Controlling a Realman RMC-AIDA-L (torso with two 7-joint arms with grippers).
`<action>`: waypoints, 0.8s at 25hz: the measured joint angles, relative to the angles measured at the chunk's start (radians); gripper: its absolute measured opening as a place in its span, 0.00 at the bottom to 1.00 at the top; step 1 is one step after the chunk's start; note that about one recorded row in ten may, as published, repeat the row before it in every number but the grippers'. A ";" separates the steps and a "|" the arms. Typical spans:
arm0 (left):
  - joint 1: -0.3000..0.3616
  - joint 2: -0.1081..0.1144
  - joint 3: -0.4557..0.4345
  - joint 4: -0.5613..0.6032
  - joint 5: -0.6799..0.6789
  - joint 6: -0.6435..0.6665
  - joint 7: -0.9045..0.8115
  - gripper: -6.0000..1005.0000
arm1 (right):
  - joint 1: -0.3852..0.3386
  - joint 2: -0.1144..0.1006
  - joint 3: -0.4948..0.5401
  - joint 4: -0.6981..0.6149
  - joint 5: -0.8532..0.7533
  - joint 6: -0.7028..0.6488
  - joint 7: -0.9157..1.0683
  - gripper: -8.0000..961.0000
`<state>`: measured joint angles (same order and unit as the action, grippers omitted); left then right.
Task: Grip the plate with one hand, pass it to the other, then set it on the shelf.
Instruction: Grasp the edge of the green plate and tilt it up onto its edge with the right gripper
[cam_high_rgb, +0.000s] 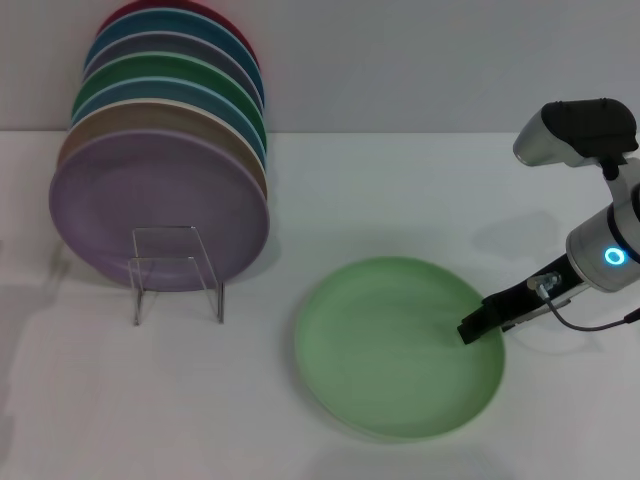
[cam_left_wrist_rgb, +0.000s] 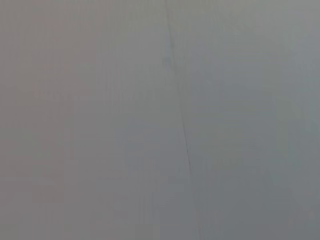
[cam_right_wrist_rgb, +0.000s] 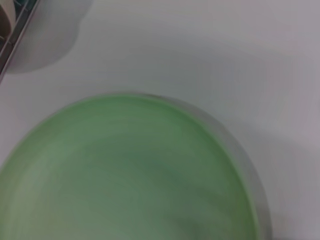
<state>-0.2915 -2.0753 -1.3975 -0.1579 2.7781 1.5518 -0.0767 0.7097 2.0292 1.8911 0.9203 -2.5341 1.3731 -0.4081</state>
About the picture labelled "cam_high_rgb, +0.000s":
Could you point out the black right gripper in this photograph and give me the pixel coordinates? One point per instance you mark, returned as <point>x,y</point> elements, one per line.
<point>525,300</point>

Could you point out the light green plate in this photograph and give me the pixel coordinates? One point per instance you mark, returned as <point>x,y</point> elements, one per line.
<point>390,350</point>

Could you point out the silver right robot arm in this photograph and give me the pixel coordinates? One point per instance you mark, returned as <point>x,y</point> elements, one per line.
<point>590,250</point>

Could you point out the clear acrylic plate rack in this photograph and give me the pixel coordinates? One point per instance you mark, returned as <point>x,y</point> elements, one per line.
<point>165,259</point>

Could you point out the lavender plate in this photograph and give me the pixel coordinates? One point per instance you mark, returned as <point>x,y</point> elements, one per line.
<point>150,200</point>

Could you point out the light blue plate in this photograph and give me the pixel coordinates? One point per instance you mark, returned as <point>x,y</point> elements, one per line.
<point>150,90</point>

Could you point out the beige plate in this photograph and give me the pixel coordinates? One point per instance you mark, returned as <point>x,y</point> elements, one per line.
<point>125,117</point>

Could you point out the dark green plate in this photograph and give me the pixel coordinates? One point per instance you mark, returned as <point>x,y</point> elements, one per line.
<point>150,67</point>

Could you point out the grey purple plate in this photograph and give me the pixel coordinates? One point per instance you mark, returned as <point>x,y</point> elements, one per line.
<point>160,44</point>

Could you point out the teal plate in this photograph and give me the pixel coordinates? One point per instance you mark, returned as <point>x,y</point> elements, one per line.
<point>150,25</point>

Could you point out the red plate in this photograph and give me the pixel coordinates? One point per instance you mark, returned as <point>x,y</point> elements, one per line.
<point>116,14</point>

